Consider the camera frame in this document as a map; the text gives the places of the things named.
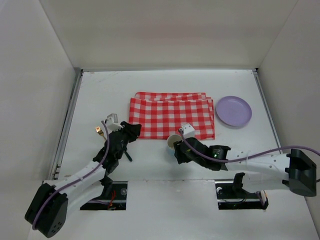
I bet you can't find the gold knife black handle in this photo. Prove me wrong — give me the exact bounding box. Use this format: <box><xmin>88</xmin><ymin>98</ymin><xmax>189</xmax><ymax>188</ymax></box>
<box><xmin>124</xmin><ymin>149</ymin><xmax>133</xmax><ymax>162</ymax></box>

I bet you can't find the blue white mug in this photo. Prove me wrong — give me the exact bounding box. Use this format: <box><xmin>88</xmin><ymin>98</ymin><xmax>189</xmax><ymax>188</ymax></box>
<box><xmin>166</xmin><ymin>134</ymin><xmax>182</xmax><ymax>154</ymax></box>

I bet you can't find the gold fork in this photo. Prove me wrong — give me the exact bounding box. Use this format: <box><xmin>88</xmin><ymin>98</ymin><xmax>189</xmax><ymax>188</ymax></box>
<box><xmin>95</xmin><ymin>126</ymin><xmax>107</xmax><ymax>141</ymax></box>

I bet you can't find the red white checkered cloth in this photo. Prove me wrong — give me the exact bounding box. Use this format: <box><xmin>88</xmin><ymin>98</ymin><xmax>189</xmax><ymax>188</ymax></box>
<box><xmin>129</xmin><ymin>91</ymin><xmax>215</xmax><ymax>140</ymax></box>

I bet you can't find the purple plastic plate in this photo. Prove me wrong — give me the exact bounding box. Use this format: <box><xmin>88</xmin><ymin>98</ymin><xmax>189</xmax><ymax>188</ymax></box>
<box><xmin>215</xmin><ymin>96</ymin><xmax>253</xmax><ymax>127</ymax></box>

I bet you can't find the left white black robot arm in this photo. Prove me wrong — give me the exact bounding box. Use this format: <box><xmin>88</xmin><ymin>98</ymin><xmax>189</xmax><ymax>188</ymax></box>
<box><xmin>24</xmin><ymin>116</ymin><xmax>142</xmax><ymax>239</ymax></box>

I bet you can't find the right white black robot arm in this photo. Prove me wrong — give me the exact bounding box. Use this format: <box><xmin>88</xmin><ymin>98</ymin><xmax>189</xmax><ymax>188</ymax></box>
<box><xmin>173</xmin><ymin>137</ymin><xmax>317</xmax><ymax>197</ymax></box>

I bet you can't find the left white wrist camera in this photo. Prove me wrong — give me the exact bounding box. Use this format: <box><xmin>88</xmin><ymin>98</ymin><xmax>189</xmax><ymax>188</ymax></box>
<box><xmin>104</xmin><ymin>113</ymin><xmax>123</xmax><ymax>132</ymax></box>

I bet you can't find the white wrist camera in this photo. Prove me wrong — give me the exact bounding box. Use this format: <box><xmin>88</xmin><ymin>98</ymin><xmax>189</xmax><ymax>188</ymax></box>
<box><xmin>104</xmin><ymin>113</ymin><xmax>123</xmax><ymax>132</ymax></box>
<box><xmin>180</xmin><ymin>123</ymin><xmax>196</xmax><ymax>139</ymax></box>

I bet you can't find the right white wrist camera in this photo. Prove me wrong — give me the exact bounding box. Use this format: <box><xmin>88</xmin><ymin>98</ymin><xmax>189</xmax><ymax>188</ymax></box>
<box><xmin>180</xmin><ymin>123</ymin><xmax>196</xmax><ymax>139</ymax></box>

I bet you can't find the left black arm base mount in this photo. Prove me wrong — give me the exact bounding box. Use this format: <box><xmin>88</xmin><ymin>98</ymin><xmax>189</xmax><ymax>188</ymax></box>
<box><xmin>80</xmin><ymin>181</ymin><xmax>128</xmax><ymax>211</ymax></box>

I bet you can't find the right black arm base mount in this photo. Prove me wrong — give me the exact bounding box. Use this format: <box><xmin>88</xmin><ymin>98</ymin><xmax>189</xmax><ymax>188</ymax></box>
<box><xmin>215</xmin><ymin>172</ymin><xmax>269</xmax><ymax>210</ymax></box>

